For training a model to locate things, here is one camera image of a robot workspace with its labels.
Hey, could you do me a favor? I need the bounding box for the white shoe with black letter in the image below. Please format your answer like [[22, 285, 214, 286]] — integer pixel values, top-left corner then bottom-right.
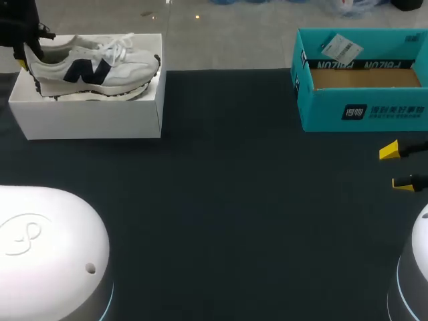
[[23, 32, 162, 102]]

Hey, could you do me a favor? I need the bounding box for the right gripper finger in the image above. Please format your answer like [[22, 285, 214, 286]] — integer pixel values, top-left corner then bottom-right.
[[391, 173, 428, 194], [379, 139, 428, 162]]

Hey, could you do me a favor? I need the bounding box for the white paper tag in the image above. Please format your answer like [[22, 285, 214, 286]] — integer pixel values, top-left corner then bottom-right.
[[320, 33, 364, 61]]

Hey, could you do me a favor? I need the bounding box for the clear plastic bag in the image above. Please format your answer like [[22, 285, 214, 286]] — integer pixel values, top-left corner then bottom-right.
[[316, 0, 391, 18]]

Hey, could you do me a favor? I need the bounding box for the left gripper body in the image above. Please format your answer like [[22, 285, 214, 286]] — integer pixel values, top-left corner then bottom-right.
[[0, 0, 56, 48]]

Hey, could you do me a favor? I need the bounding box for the teal cardboard box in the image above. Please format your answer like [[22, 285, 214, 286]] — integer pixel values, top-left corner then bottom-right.
[[290, 27, 428, 133]]

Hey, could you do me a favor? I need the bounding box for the white shoebox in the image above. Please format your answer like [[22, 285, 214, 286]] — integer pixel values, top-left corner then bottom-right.
[[8, 32, 167, 140]]

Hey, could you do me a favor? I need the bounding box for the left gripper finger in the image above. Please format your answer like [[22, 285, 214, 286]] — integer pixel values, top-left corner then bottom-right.
[[29, 37, 45, 61], [13, 43, 29, 71]]

